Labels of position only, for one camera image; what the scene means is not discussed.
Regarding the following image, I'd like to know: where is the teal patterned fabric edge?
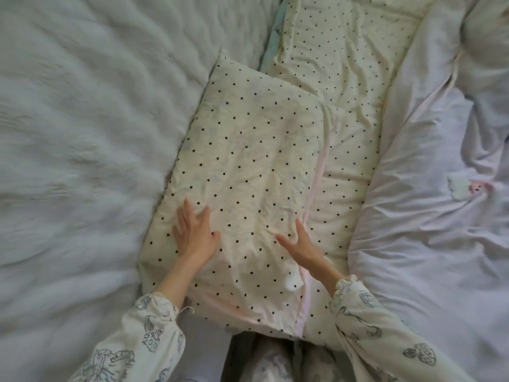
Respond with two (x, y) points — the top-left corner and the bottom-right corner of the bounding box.
(262, 2), (290, 74)

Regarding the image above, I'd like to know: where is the white fluffy blanket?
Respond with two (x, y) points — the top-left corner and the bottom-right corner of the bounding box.
(0, 0), (286, 382)

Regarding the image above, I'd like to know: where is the small pink white applique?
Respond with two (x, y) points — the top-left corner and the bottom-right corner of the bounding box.
(446, 172), (495, 200)

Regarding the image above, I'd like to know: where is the person's right hand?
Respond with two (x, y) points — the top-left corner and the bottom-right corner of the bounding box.
(275, 219), (331, 272)

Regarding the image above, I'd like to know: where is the cream black-dotted pillow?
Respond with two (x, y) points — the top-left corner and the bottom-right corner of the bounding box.
(137, 47), (334, 339)

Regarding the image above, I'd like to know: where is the person's left forearm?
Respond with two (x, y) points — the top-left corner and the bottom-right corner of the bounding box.
(67, 254), (207, 382)

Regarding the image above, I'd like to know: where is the person's right forearm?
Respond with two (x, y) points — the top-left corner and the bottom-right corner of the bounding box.
(314, 260), (480, 382)

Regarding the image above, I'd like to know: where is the cream black-dotted quilt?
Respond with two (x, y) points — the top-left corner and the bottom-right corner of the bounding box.
(259, 0), (428, 352)

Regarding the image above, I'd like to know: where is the pale lilac duvet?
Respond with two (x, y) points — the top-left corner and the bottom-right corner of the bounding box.
(347, 0), (509, 382)

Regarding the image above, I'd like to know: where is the person's left hand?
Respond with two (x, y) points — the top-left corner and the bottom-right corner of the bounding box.
(172, 198), (221, 265)

